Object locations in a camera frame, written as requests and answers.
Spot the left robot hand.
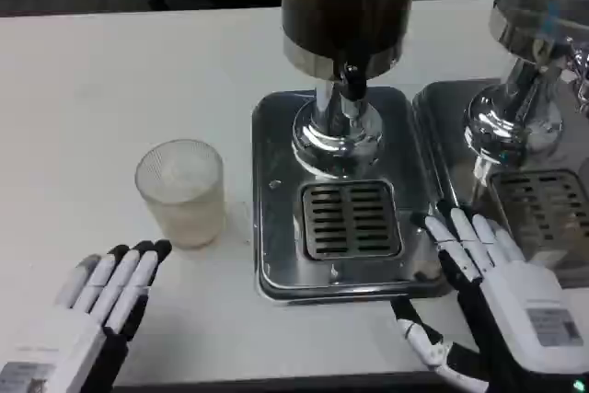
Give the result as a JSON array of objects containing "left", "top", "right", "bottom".
[{"left": 0, "top": 239, "right": 173, "bottom": 393}]

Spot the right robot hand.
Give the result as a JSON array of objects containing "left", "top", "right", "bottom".
[{"left": 390, "top": 200, "right": 589, "bottom": 393}]

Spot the slotted drain grid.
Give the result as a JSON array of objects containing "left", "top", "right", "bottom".
[
  {"left": 299, "top": 179, "right": 405, "bottom": 260},
  {"left": 488, "top": 168, "right": 589, "bottom": 270}
]

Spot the steel drip tray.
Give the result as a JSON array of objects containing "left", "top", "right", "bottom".
[
  {"left": 412, "top": 78, "right": 589, "bottom": 289},
  {"left": 251, "top": 86, "right": 455, "bottom": 306}
]

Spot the clear ribbed glass cup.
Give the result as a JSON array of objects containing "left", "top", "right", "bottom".
[{"left": 134, "top": 138, "right": 226, "bottom": 249}]

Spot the drink dispenser with clear tank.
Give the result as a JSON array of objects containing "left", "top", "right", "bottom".
[{"left": 462, "top": 0, "right": 589, "bottom": 168}]

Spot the black dispenser tap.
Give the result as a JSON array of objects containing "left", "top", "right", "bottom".
[{"left": 339, "top": 64, "right": 368, "bottom": 102}]

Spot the drink dispenser with dark tank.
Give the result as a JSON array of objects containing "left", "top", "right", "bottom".
[{"left": 278, "top": 0, "right": 422, "bottom": 179}]

